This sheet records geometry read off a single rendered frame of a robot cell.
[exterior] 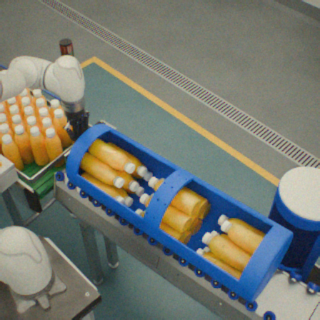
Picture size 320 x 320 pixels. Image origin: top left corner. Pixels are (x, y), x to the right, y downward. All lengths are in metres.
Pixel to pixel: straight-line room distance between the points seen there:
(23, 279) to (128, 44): 3.28
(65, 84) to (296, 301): 1.15
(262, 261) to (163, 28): 3.50
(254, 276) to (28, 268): 0.72
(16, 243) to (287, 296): 0.99
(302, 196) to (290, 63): 2.61
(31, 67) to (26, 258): 0.66
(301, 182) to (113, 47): 2.87
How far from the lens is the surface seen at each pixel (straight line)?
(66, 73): 1.61
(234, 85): 4.04
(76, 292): 1.64
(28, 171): 2.19
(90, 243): 2.41
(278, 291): 1.81
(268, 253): 1.52
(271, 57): 4.44
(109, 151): 1.80
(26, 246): 1.46
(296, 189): 1.95
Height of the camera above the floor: 2.51
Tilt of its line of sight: 49 degrees down
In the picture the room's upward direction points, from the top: straight up
